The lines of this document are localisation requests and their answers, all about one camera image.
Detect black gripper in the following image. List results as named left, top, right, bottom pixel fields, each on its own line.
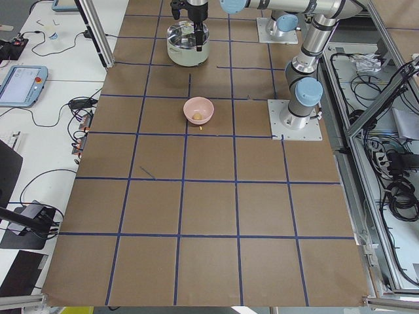
left=185, top=0, right=209, bottom=52

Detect glass pot lid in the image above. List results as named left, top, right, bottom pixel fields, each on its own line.
left=166, top=20, right=196, bottom=50

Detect brown egg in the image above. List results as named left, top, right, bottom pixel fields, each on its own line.
left=192, top=113, right=202, bottom=120

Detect pale green cooking pot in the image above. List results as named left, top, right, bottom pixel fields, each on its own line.
left=166, top=20, right=210, bottom=67

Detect pink bowl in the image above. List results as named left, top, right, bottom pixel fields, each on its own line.
left=183, top=97, right=215, bottom=125

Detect black power adapter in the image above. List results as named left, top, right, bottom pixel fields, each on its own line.
left=68, top=98, right=98, bottom=110

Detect blue teach pendant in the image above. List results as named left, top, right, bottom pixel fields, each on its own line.
left=52, top=0, right=78, bottom=12
left=1, top=65, right=48, bottom=108

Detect paper cup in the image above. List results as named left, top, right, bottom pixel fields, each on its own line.
left=48, top=31, right=58, bottom=40

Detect crumpled white paper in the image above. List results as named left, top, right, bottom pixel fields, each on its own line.
left=350, top=54, right=382, bottom=73

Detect black monitor stand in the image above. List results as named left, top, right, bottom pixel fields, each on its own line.
left=1, top=201, right=61, bottom=250

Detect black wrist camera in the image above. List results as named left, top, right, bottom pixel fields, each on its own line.
left=170, top=0, right=185, bottom=20

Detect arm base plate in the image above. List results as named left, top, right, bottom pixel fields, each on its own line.
left=257, top=14, right=298, bottom=44
left=268, top=99, right=323, bottom=141

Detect aluminium frame post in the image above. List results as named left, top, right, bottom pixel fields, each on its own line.
left=75, top=0, right=115, bottom=69

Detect black cable bundle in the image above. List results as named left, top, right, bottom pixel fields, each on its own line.
left=379, top=181, right=418, bottom=222

